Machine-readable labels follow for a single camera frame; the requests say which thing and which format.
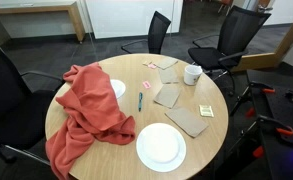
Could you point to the green pen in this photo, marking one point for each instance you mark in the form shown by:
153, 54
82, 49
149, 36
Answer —
140, 101

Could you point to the white mug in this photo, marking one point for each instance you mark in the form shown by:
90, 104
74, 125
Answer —
191, 78

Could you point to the pink packet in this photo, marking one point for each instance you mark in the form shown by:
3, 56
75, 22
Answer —
152, 66
146, 84

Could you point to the tan packet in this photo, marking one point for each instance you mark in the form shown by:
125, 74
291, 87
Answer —
146, 63

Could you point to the small white plate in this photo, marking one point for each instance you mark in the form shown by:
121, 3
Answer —
118, 88

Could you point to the red fleece cloth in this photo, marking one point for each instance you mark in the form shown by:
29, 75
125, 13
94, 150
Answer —
92, 100

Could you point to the black mesh office chair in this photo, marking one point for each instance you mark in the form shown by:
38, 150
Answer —
239, 30
6, 100
159, 33

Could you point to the large white plate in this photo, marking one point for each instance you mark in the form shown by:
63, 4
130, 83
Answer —
161, 147

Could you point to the yellow-green packet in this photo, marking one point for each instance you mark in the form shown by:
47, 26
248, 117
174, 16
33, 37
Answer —
206, 111

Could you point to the wooden bench table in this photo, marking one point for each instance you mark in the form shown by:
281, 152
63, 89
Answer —
74, 20

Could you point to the orange background chair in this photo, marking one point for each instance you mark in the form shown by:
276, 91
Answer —
226, 2

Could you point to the black orange bar clamp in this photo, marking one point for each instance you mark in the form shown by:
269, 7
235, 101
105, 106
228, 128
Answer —
268, 90
285, 131

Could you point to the black robot mounting board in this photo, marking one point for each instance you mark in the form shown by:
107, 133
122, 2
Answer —
279, 111

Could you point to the wooden door frame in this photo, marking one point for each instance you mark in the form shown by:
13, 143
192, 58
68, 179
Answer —
286, 46

